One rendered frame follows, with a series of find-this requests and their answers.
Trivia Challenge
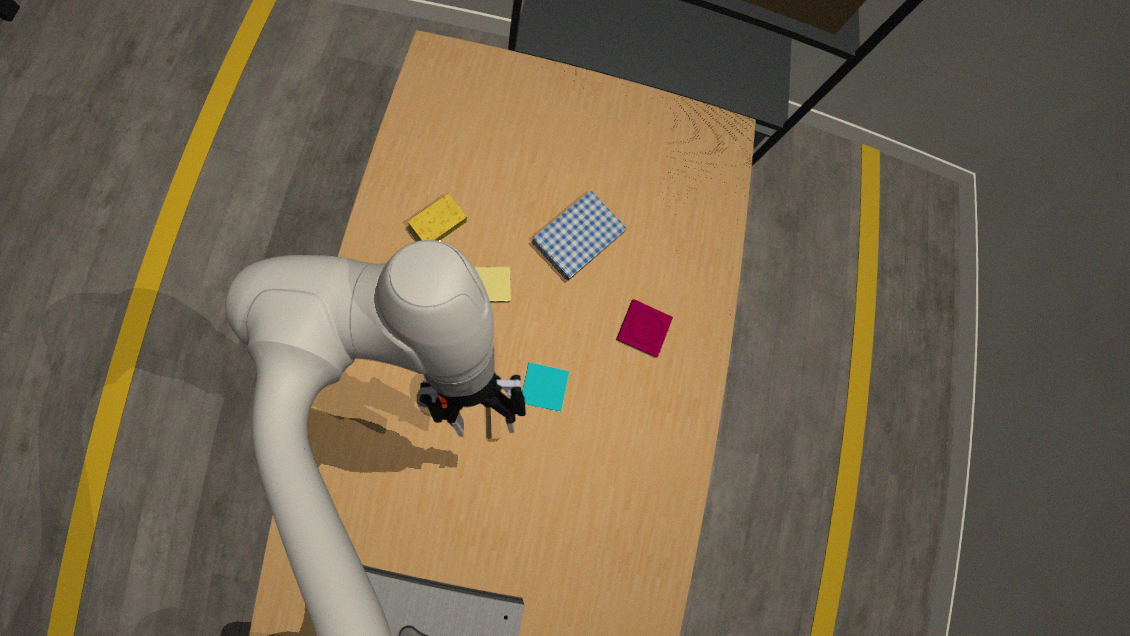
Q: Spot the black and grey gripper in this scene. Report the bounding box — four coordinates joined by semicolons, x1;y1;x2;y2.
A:
420;372;525;437

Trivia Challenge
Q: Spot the yellow sponge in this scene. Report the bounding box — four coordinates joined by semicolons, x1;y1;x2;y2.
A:
408;194;467;241

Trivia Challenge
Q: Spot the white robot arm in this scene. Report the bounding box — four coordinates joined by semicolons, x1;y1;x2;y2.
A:
226;239;495;636

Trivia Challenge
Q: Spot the pale yellow flat pad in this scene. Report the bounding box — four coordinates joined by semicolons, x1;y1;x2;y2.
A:
475;267;511;302

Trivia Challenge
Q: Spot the magenta square coaster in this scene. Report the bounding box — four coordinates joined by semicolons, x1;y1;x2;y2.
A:
617;299;673;357

